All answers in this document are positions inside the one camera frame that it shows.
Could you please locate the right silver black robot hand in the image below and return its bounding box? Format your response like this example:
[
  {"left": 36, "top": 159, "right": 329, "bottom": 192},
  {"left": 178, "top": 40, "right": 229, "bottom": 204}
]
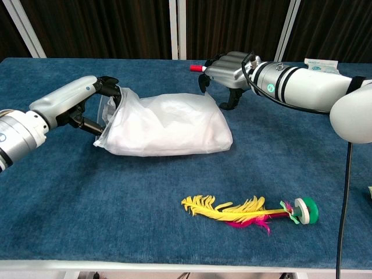
[{"left": 197, "top": 51, "right": 258, "bottom": 110}]

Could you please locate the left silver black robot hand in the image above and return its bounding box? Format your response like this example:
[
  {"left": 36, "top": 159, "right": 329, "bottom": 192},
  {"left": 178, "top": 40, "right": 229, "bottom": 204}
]
[{"left": 28, "top": 75, "right": 123, "bottom": 136}]

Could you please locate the white transparent plastic bag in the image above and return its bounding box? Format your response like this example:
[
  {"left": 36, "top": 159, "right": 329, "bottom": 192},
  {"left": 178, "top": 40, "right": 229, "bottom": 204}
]
[{"left": 92, "top": 87, "right": 234, "bottom": 158}]

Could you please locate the black pleated curtain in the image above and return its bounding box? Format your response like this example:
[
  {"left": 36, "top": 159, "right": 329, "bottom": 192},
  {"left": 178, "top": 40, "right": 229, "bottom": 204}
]
[
  {"left": 283, "top": 0, "right": 372, "bottom": 63},
  {"left": 0, "top": 0, "right": 31, "bottom": 60},
  {"left": 185, "top": 0, "right": 291, "bottom": 62},
  {"left": 22, "top": 0, "right": 172, "bottom": 60}
]

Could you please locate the white tissue packet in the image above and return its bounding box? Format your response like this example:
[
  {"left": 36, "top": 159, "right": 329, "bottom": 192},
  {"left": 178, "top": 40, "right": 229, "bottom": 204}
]
[{"left": 304, "top": 58, "right": 339, "bottom": 72}]

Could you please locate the blue table mat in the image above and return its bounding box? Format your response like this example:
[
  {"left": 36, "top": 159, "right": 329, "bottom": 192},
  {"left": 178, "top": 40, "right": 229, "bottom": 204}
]
[{"left": 0, "top": 57, "right": 372, "bottom": 270}]

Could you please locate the yellow pink feather shuttlecock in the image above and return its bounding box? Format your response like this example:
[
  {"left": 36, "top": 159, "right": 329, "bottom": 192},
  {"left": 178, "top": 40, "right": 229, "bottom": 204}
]
[{"left": 181, "top": 195, "right": 320, "bottom": 235}]

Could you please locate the white partition post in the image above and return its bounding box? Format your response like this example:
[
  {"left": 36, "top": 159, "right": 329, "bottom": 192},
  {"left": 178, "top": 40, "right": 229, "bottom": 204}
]
[
  {"left": 274, "top": 0, "right": 302, "bottom": 62},
  {"left": 5, "top": 0, "right": 47, "bottom": 58},
  {"left": 168, "top": 0, "right": 187, "bottom": 60}
]

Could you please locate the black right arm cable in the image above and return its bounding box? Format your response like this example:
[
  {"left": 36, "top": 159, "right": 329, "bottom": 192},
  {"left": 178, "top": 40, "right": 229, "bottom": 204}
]
[{"left": 242, "top": 52, "right": 354, "bottom": 279}]

